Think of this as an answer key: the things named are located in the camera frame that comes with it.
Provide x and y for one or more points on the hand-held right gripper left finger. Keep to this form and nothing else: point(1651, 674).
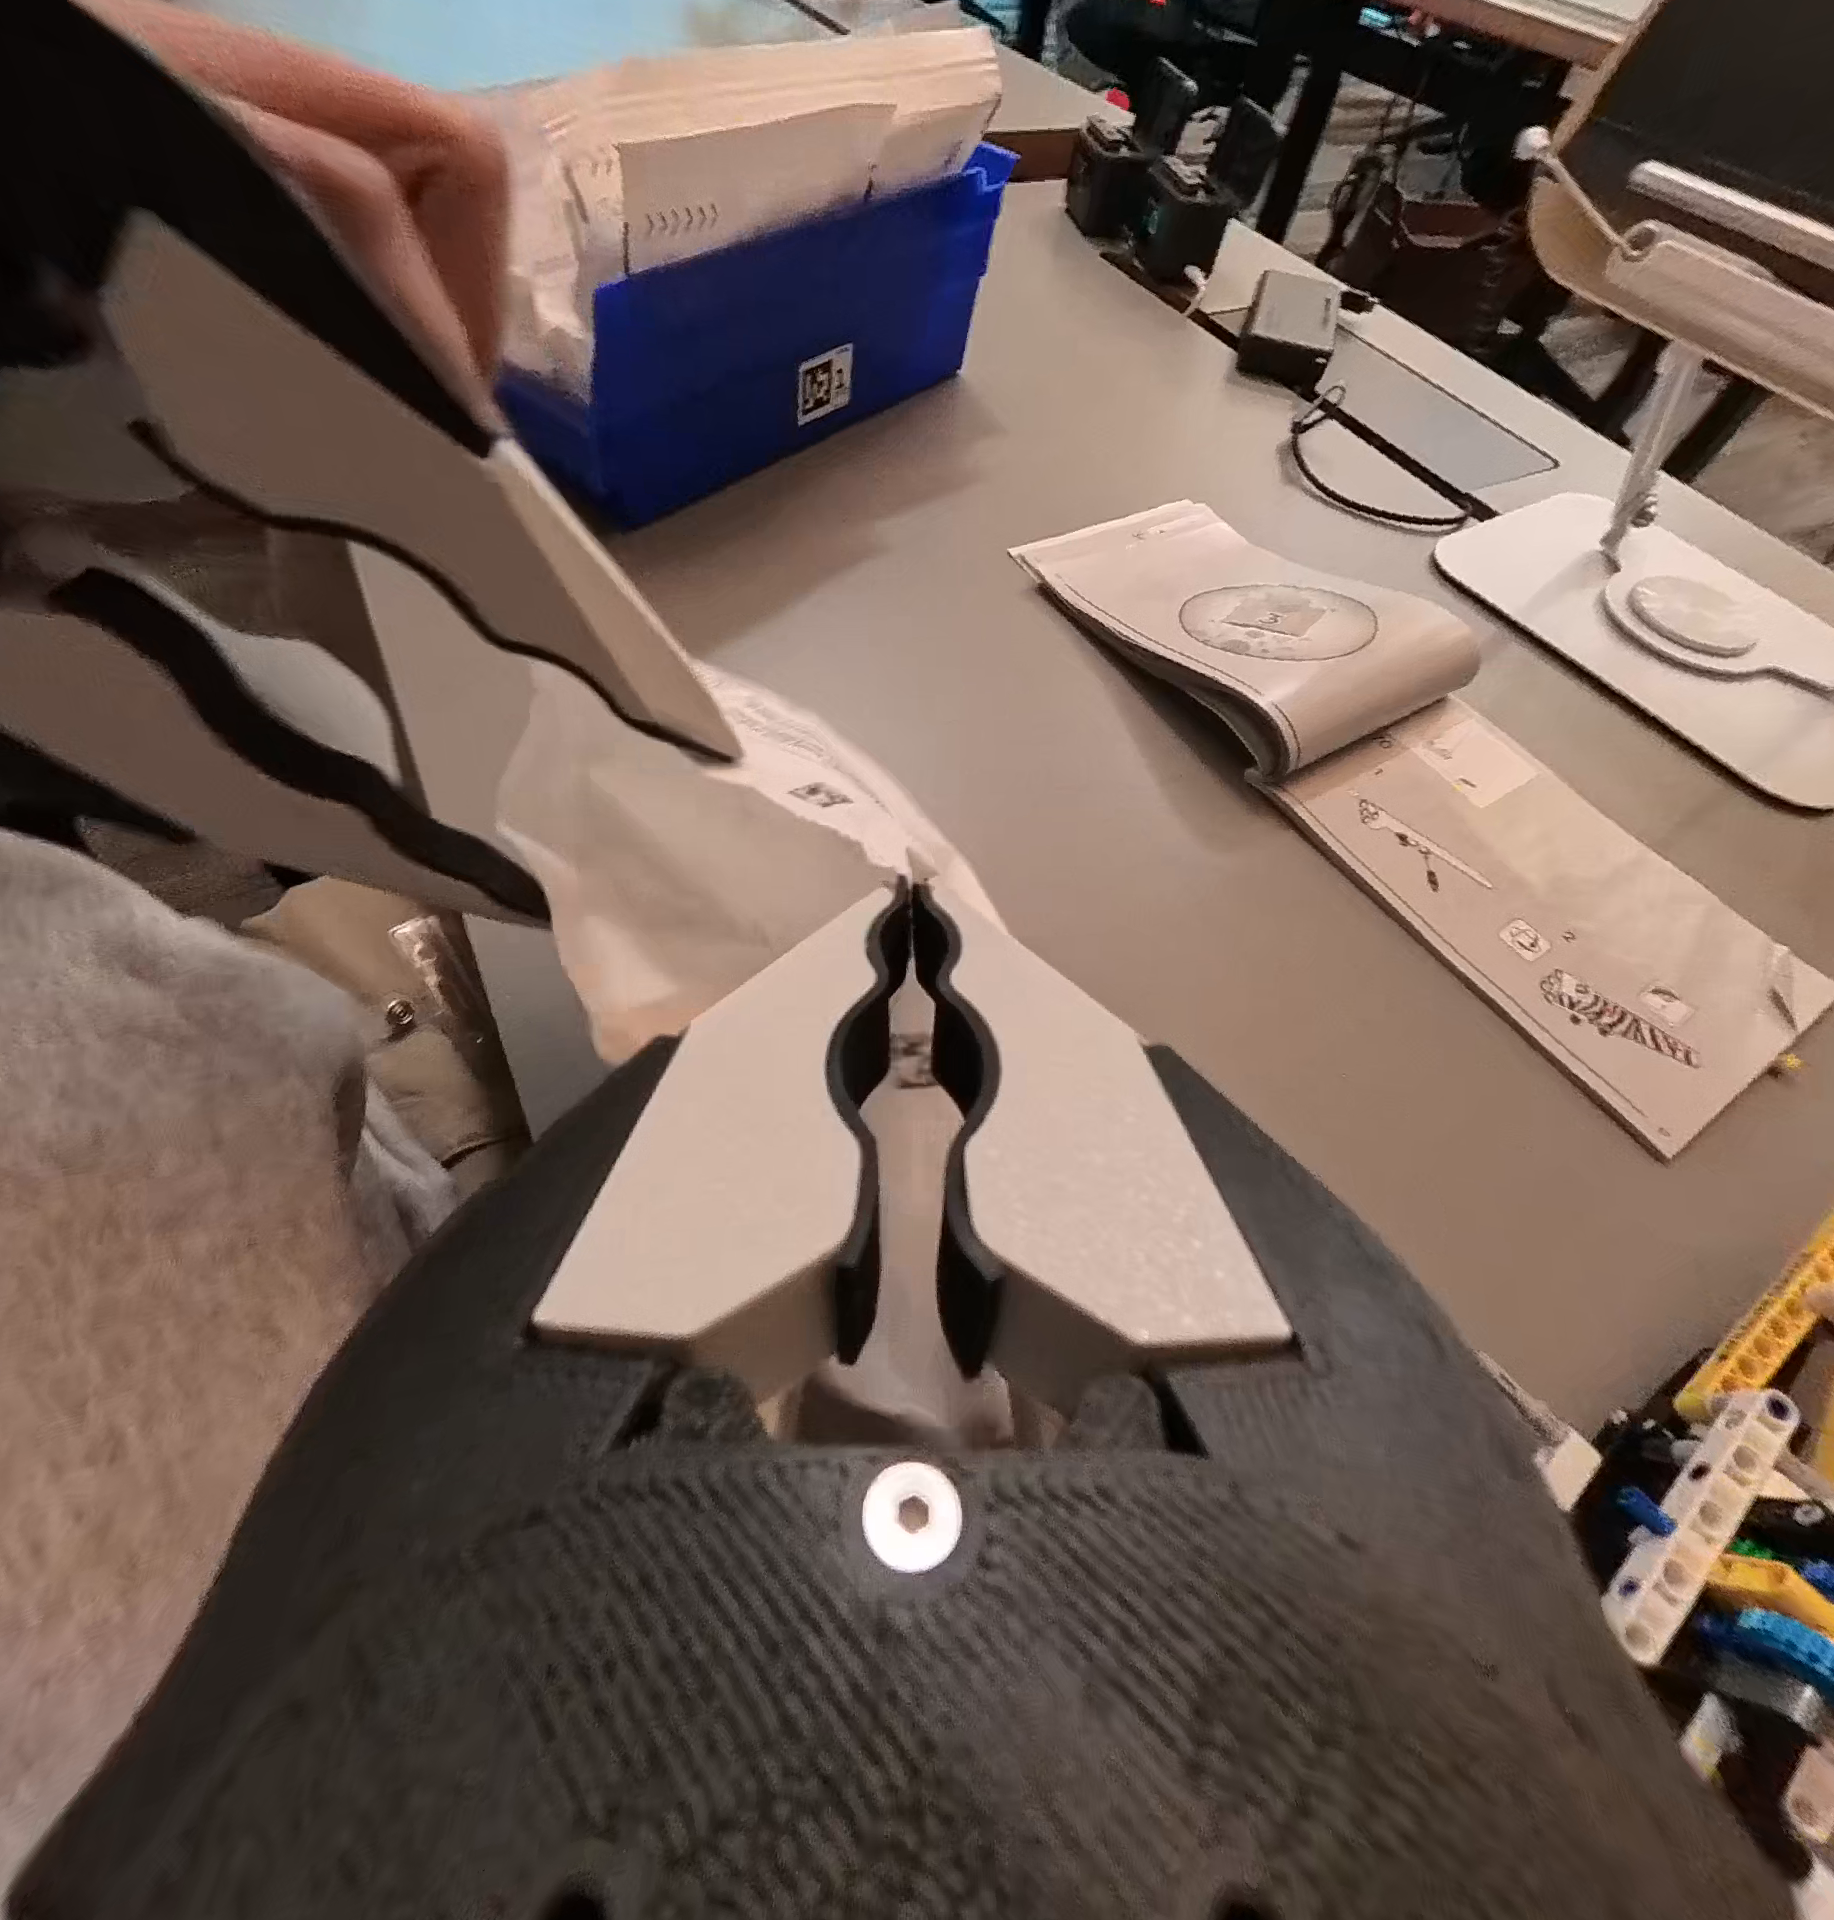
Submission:
point(709, 1201)

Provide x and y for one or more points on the blue plastic bin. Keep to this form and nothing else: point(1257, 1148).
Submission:
point(738, 376)

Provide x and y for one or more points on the white folding stand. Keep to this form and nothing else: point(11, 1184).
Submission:
point(1578, 585)

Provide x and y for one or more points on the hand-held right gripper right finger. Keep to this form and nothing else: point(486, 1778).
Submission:
point(1113, 1201)

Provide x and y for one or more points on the black power adapter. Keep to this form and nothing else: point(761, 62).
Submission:
point(1284, 321)

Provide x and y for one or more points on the partly built lego model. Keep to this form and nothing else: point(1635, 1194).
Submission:
point(1727, 1486)

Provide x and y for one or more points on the lego instruction booklet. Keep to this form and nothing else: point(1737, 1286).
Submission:
point(1308, 645)

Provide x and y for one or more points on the printed white paper bag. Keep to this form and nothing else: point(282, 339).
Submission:
point(679, 855)

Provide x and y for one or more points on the person's left hand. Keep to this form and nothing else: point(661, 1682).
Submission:
point(392, 165)

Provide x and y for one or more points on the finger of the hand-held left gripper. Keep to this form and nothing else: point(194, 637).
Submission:
point(334, 436)
point(79, 721)

